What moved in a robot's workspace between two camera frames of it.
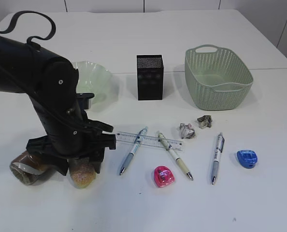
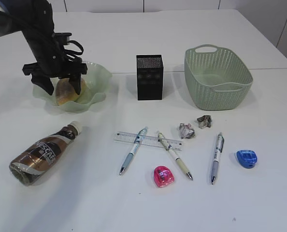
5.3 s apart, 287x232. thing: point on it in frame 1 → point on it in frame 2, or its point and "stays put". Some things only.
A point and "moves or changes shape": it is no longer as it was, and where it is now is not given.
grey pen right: x=218 y=152 stays put
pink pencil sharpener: x=163 y=176 stays put
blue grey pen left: x=134 y=149 stays put
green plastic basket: x=218 y=78 stays put
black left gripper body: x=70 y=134 → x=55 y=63
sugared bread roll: x=82 y=174 moves or changes shape
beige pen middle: x=171 y=150 stays put
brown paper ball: x=205 y=121 stays put
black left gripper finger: x=96 y=161 → x=76 y=81
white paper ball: x=186 y=131 stays put
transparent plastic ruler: x=174 y=144 stays put
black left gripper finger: x=61 y=164 → x=43 y=82
